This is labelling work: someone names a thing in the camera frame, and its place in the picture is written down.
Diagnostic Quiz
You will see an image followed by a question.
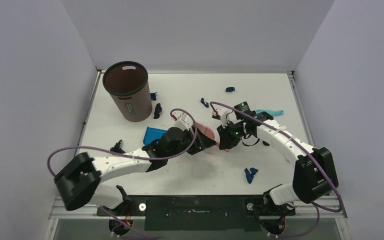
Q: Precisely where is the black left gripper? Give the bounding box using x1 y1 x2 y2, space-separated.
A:
167 125 216 159

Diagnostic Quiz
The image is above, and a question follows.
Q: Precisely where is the pink hand brush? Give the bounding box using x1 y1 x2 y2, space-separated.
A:
190 122 219 148

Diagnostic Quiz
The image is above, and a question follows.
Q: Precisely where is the blue dustpan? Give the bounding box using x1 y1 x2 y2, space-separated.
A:
142 126 167 145

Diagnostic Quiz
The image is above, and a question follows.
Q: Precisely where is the teal paper scrap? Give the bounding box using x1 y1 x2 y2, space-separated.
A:
255 109 284 117

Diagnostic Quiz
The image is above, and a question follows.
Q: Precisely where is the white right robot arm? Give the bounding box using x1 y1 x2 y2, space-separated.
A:
210 101 343 215

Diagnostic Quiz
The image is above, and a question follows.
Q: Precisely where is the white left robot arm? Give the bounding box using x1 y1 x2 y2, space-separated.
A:
54 127 217 216

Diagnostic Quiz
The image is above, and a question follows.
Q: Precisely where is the blue scrap table centre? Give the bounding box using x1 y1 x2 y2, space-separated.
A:
200 97 209 108

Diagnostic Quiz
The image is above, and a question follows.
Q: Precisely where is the dark blue scrap far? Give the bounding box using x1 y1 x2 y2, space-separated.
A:
225 86 236 93

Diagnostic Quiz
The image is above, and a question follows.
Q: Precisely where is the dark scrap beside bin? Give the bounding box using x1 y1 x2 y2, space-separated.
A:
153 103 162 119

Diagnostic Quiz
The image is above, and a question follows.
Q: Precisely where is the blue scrap behind bin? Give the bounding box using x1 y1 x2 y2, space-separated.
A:
150 92 157 101

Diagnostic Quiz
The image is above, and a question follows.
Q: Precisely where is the black scrap left edge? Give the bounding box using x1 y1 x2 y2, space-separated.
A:
110 139 126 154

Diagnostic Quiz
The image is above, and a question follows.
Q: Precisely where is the brown waste bin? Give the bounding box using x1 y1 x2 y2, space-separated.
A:
102 61 153 122

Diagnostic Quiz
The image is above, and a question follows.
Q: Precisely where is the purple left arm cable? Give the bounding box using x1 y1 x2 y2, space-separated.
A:
46 108 199 178

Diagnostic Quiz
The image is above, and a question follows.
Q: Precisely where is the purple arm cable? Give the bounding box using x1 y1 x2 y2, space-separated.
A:
209 101 344 214
46 108 199 178

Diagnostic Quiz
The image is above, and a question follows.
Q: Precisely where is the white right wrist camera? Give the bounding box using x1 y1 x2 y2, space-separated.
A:
212 108 233 129

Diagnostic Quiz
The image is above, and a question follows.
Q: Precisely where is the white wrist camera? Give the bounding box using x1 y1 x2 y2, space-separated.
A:
212 108 233 129
174 113 194 131

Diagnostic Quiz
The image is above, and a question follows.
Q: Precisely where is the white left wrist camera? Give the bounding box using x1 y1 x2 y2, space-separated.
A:
174 113 194 131

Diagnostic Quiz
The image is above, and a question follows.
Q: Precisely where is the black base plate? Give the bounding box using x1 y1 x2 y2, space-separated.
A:
114 195 296 232

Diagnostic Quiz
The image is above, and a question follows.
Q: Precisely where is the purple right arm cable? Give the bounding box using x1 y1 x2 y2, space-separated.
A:
209 101 344 214

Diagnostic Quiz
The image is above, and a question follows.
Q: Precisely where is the aluminium front rail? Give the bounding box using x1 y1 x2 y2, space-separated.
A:
48 196 349 220

